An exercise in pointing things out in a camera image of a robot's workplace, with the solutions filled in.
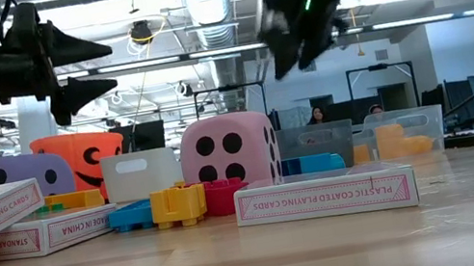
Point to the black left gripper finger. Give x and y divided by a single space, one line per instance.
71 50
78 92

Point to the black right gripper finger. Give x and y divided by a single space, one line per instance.
285 58
313 50

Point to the purple foam die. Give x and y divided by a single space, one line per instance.
14 172

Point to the large yellow-orange toy block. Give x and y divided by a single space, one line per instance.
77 200

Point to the rounded blue toy block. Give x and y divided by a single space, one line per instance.
291 167

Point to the pink foam die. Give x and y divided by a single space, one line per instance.
222 157

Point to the small yellow toy block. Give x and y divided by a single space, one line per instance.
178 204
180 183

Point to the red toy block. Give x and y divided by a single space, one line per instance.
224 199

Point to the orange pumpkin bucket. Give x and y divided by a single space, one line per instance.
69 153

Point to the person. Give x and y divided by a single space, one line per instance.
375 109
317 115

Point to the black ceiling device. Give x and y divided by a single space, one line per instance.
141 32

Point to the black computer monitor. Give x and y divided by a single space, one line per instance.
145 137

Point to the ceiling light strip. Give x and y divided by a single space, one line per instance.
203 54

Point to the white plastic bin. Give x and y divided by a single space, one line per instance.
152 179

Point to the small green toy block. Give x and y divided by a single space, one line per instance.
47 209

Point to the clear plastic bin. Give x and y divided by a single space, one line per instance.
435 117

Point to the dark desk monitor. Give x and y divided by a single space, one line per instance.
461 98

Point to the black gantry frame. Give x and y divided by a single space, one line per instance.
377 66

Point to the silver ventilation duct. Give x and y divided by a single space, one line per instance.
210 5

